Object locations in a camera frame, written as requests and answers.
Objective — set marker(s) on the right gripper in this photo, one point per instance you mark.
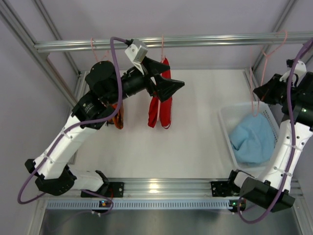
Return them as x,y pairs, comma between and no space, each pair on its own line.
273,88

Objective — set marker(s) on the orange patterned garment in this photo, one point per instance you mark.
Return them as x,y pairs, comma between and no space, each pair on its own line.
118,119

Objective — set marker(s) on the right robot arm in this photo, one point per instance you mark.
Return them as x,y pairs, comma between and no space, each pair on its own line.
271,189

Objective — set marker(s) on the pink hanger with orange garment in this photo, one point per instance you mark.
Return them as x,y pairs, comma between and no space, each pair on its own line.
93,49

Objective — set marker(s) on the red trousers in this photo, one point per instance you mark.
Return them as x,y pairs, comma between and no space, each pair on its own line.
152,113

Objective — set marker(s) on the slotted cable duct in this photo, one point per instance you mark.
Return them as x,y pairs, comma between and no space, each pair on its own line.
201,204

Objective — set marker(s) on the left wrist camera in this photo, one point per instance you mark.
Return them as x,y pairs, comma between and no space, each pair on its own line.
136,51

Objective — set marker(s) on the white plastic basket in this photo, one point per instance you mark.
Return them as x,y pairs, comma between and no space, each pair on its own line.
231,116

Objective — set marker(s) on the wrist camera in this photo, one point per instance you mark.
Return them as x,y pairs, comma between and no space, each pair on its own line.
299,70
136,51

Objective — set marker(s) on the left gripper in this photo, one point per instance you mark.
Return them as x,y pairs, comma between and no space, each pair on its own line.
150,83

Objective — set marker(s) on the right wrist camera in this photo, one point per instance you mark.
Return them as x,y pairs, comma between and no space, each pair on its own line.
299,70

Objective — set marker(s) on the pink hanger of blue garment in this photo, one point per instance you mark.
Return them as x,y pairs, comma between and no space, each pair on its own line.
267,56

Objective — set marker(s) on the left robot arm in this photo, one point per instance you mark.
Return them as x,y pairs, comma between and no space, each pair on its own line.
92,111

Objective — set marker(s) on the aluminium hanging rail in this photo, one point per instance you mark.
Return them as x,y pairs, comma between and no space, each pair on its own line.
177,41

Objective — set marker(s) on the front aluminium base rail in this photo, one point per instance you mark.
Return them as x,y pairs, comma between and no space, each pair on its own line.
137,188

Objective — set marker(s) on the pink hanger of red trousers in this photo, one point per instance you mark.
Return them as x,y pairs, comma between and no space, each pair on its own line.
162,51

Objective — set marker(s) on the light blue garment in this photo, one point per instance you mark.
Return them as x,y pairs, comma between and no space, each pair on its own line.
252,140

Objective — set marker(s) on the right aluminium frame post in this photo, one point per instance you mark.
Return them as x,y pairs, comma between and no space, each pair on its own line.
278,25

